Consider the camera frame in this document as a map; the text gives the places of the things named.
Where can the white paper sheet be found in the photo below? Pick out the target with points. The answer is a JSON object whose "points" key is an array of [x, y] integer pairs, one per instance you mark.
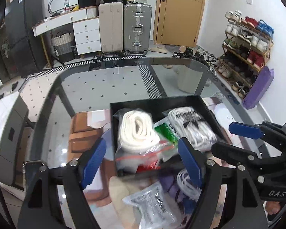
{"points": [[222, 112]]}

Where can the cartoon printed table mat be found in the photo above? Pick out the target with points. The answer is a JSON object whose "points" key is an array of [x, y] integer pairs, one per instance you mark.
{"points": [[81, 136]]}

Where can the wooden door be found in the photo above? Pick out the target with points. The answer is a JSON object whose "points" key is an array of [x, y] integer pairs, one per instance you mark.
{"points": [[178, 16]]}

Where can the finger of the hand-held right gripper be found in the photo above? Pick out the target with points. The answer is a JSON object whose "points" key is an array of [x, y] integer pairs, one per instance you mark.
{"points": [[228, 150], [243, 130]]}

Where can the black cardboard box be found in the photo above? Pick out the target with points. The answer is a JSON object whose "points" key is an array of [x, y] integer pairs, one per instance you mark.
{"points": [[157, 102]]}

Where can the white desk with drawers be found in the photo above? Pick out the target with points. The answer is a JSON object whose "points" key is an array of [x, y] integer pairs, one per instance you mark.
{"points": [[88, 35]]}

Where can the beige suitcase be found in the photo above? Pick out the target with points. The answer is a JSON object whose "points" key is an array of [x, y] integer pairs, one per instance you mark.
{"points": [[110, 28]]}

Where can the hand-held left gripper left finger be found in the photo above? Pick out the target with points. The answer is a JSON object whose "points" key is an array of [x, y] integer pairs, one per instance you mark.
{"points": [[93, 164]]}

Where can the pile of loose shoes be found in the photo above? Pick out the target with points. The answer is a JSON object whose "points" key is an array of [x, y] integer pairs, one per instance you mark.
{"points": [[200, 56]]}

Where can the purple rolled mat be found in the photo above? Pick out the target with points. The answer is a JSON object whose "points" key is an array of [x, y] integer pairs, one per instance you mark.
{"points": [[259, 88]]}

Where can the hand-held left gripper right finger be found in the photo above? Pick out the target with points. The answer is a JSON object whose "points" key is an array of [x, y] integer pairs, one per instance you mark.
{"points": [[190, 164]]}

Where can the shoe rack with shoes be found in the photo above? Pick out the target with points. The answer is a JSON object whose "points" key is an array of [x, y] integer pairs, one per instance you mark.
{"points": [[255, 57]]}

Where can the green white packet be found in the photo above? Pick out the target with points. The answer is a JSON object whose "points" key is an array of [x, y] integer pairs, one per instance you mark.
{"points": [[168, 133]]}

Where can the red label white packet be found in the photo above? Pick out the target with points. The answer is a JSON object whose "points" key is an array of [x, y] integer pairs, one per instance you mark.
{"points": [[147, 167]]}

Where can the oval metal frame mirror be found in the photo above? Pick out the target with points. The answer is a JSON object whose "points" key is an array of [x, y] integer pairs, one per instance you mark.
{"points": [[59, 2]]}

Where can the clear water bottle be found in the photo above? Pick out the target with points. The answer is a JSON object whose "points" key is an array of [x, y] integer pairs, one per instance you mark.
{"points": [[67, 4]]}

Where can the glass table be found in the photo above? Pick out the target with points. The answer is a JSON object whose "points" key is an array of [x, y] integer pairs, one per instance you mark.
{"points": [[38, 90]]}

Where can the bag of striped white laces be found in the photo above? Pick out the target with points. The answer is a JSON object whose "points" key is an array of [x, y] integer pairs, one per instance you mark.
{"points": [[193, 126]]}

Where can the silver suitcase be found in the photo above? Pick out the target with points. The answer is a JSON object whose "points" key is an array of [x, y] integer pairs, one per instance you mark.
{"points": [[137, 28]]}

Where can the clear printed plastic packet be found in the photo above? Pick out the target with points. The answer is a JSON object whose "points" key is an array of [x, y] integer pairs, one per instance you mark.
{"points": [[152, 202]]}

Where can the woven laundry basket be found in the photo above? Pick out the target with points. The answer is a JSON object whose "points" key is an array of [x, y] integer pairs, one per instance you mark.
{"points": [[63, 45]]}

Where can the person's right hand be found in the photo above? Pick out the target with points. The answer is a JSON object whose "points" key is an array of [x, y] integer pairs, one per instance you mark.
{"points": [[274, 208]]}

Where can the grey marble top side cabinet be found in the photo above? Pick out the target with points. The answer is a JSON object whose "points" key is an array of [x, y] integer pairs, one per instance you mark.
{"points": [[4, 128]]}

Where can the dark grey refrigerator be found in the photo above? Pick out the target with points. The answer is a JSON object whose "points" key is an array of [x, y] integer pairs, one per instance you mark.
{"points": [[26, 28]]}

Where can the beige slipper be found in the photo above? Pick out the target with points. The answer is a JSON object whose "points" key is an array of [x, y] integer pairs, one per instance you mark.
{"points": [[168, 65], [158, 49]]}

